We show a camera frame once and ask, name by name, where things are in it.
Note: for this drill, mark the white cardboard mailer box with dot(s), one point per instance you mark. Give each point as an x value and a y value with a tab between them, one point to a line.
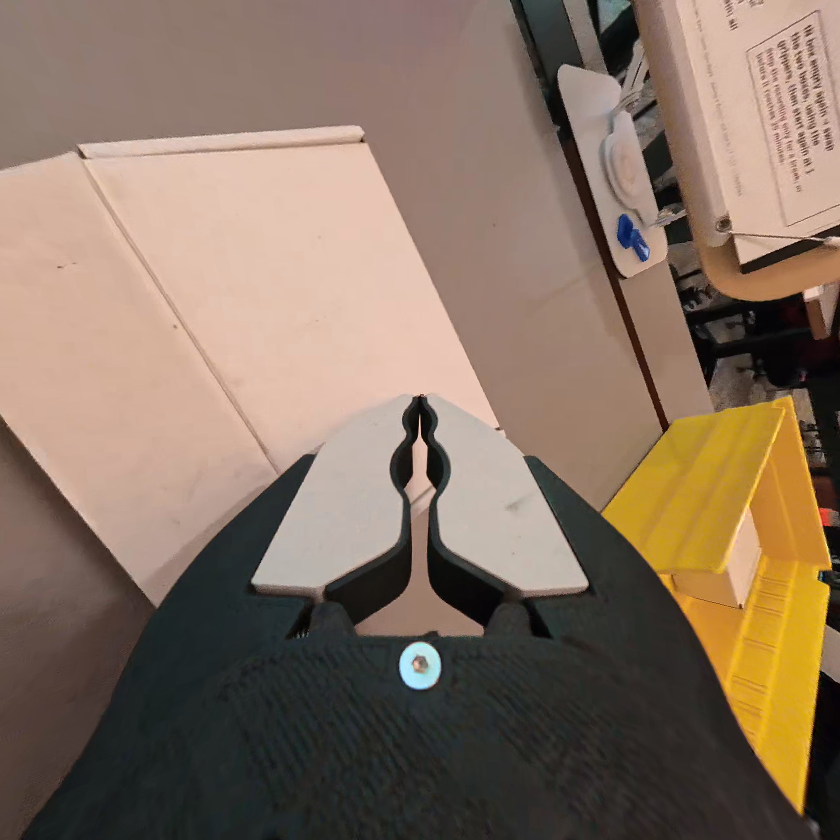
262	295
735	571

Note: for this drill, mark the large yellow plastic bin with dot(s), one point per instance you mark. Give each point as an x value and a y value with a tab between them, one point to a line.
709	472

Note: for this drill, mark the blue clip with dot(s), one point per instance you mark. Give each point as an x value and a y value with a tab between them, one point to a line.
633	239

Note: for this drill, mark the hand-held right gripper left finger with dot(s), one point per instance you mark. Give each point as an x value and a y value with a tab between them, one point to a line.
341	518

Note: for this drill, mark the printed instruction sheet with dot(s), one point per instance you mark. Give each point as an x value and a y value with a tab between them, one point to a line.
754	131

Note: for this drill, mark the white stand base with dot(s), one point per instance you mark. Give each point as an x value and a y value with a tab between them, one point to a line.
590	131

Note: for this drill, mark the instruction sheet on board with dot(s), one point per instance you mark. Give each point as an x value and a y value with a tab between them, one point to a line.
676	197

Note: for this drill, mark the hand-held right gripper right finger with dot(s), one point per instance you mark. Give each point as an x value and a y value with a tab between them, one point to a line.
505	525

